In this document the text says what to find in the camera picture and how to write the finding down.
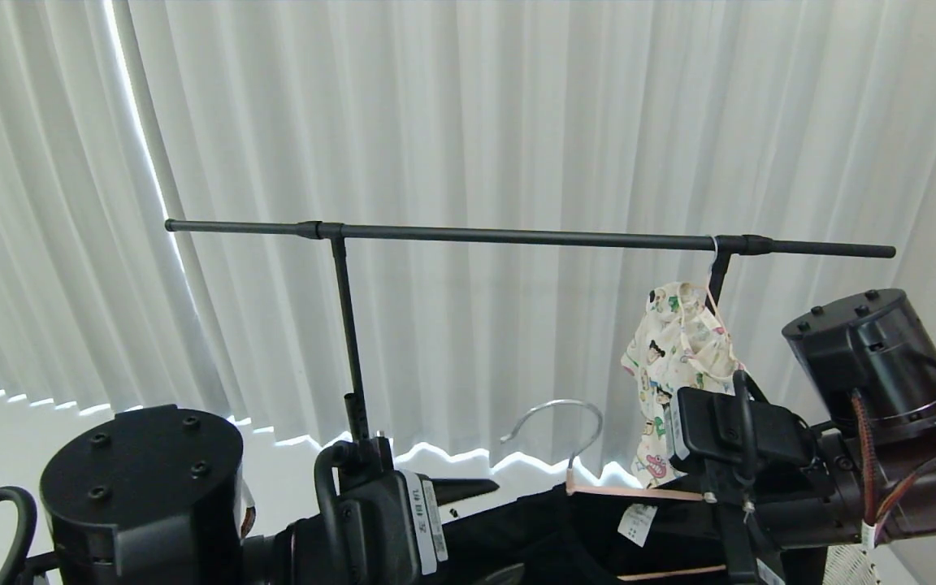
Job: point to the cream printed garment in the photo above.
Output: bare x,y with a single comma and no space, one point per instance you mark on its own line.
679,357

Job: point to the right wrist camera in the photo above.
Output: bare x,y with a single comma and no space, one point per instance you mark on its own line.
777,431

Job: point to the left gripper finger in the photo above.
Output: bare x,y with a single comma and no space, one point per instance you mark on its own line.
460,490

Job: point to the black clothes rack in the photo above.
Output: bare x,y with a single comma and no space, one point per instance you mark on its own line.
517,236

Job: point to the white curtain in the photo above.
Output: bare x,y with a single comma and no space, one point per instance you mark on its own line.
468,106

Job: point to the white laundry basket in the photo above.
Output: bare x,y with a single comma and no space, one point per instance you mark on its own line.
858,569

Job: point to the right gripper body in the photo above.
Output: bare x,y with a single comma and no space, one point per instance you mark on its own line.
829,504

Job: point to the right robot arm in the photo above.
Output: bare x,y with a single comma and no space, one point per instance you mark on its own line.
866,349

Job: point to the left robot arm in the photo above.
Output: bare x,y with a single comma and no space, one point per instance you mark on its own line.
135,471

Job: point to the black garment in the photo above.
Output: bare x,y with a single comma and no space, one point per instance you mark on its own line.
533,536

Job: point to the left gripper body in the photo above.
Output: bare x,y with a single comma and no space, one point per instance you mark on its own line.
391,552

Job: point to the pink clothes hanger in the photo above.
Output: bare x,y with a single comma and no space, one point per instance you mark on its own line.
713,302
639,492

